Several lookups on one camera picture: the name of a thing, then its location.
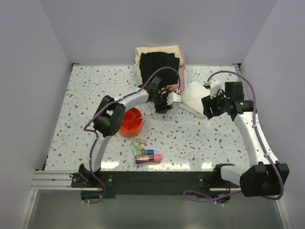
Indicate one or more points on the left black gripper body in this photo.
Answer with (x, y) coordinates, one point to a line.
(160, 100)

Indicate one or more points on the black folded cloth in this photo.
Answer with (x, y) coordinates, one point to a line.
(152, 61)

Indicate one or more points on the grey blue cap marker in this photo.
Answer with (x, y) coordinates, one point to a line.
(147, 152)

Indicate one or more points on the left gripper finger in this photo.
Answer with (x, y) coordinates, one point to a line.
(159, 110)
(168, 108)

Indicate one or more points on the pink folded cloth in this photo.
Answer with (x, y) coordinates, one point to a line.
(181, 74)

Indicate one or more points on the orange round divided organizer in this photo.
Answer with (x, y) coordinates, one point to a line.
(132, 123)

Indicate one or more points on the pink cap tube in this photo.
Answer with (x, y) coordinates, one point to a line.
(157, 158)

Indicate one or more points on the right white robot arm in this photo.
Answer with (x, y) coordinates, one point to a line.
(265, 175)

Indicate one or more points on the colourful crayon pack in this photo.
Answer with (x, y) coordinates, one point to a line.
(140, 159)

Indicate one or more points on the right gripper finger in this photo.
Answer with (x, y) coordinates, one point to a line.
(208, 102)
(209, 112)

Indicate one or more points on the small beige eraser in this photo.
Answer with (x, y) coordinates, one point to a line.
(141, 141)

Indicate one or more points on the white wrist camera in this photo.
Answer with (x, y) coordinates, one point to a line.
(173, 98)
(213, 86)

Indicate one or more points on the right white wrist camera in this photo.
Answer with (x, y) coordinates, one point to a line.
(213, 86)

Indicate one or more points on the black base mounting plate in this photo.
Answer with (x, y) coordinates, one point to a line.
(148, 183)

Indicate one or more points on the white folded towel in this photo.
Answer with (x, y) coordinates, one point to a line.
(192, 99)

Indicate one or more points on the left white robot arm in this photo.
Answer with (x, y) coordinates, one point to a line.
(109, 116)

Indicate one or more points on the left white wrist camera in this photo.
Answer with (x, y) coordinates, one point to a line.
(173, 98)

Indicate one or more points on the beige folded cloth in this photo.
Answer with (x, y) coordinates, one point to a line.
(167, 49)

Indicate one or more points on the green glue stick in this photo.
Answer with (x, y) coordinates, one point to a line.
(134, 149)

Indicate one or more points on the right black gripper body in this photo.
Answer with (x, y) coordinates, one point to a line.
(220, 101)

